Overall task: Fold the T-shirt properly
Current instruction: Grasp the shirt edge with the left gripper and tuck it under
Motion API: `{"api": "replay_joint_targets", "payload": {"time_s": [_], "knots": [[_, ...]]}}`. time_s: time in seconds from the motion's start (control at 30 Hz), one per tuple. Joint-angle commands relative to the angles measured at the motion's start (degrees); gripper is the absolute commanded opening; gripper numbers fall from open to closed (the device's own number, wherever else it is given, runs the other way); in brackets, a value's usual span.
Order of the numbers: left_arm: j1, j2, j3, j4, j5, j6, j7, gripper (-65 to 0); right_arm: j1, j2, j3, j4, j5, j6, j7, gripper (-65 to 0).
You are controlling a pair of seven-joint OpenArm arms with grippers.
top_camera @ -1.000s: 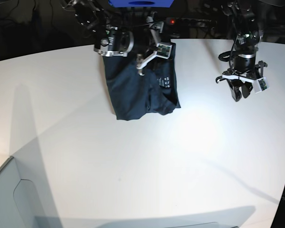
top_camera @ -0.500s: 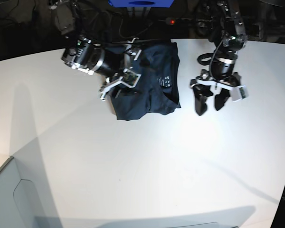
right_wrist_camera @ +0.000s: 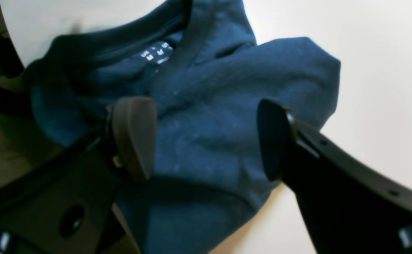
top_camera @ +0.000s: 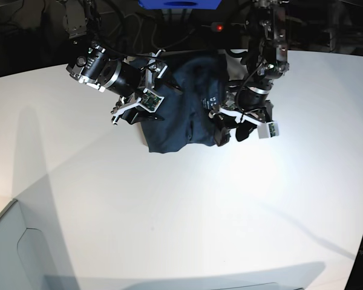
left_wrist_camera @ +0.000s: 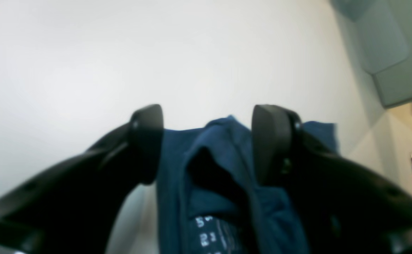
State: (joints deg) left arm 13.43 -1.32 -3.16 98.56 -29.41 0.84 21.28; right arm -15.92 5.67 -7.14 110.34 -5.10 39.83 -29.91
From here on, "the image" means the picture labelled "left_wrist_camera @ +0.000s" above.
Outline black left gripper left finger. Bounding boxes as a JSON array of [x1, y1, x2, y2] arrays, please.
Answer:
[[0, 104, 164, 254]]

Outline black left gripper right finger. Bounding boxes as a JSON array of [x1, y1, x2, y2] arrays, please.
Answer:
[[251, 104, 412, 254]]

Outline dark blue T-shirt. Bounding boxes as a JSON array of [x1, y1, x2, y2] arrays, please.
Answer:
[[156, 115, 339, 254]]

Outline grey tray at table edge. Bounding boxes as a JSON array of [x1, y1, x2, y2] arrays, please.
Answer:
[[331, 0, 412, 108]]

